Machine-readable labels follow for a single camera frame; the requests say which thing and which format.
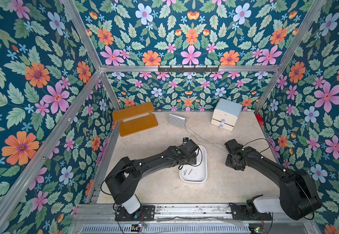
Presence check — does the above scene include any white plastic storage tray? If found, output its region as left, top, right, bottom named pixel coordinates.
left=179, top=145, right=208, bottom=183

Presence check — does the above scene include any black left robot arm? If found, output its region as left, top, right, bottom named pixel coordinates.
left=104, top=137, right=204, bottom=216

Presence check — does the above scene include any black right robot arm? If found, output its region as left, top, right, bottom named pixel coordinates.
left=225, top=139, right=322, bottom=220

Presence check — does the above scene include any silver quilted pouch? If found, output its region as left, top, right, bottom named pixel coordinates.
left=168, top=114, right=186, bottom=128

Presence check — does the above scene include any small white drawer cabinet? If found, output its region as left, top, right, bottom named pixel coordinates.
left=211, top=98, right=243, bottom=131

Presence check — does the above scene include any orange wooden two-tier shelf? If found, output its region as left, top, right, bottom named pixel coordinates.
left=112, top=102, right=159, bottom=137

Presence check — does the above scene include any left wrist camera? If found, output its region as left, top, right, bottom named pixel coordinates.
left=183, top=137, right=189, bottom=145

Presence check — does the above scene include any thin metal chain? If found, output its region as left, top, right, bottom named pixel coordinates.
left=184, top=125, right=230, bottom=154

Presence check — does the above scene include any red object at wall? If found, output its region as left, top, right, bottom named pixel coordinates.
left=256, top=114, right=263, bottom=124

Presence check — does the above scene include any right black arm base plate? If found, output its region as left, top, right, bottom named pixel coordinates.
left=229, top=203, right=272, bottom=221

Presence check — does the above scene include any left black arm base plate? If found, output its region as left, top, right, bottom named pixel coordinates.
left=115, top=205, right=155, bottom=222

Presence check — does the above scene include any black wall hook rail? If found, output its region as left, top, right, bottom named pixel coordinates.
left=158, top=65, right=220, bottom=73

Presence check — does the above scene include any aluminium front rail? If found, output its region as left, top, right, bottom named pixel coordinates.
left=70, top=203, right=321, bottom=234

